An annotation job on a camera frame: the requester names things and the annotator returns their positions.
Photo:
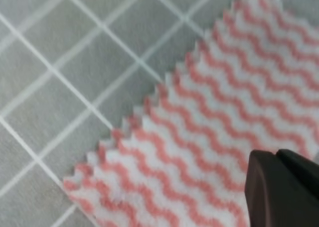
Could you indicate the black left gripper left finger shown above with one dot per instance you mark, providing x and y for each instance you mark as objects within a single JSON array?
[{"x": 274, "y": 197}]

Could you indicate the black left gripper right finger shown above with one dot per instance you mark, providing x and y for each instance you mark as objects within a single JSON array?
[{"x": 304, "y": 170}]

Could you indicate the pink white wavy striped towel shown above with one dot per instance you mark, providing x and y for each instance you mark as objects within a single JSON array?
[{"x": 180, "y": 159}]

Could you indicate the grey checkered tablecloth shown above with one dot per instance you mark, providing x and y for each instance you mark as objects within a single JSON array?
[{"x": 70, "y": 72}]

